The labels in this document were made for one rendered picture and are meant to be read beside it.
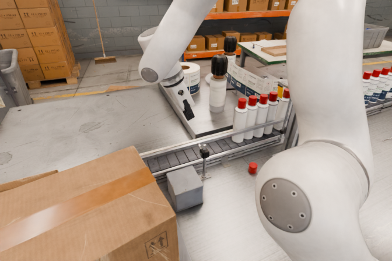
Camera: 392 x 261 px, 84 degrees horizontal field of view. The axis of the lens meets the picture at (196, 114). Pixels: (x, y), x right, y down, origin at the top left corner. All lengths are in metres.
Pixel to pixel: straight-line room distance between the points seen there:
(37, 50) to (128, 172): 3.60
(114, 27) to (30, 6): 1.80
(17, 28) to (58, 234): 3.66
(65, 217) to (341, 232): 0.44
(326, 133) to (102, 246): 0.41
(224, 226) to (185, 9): 0.64
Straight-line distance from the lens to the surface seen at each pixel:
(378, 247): 0.92
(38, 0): 3.89
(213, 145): 0.96
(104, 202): 0.50
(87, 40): 5.36
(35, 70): 4.14
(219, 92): 1.12
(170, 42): 0.54
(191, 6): 0.56
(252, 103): 0.91
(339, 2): 0.37
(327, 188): 0.30
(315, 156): 0.32
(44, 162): 1.15
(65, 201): 0.53
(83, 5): 5.25
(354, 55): 0.36
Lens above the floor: 1.50
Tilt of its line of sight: 32 degrees down
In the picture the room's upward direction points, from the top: straight up
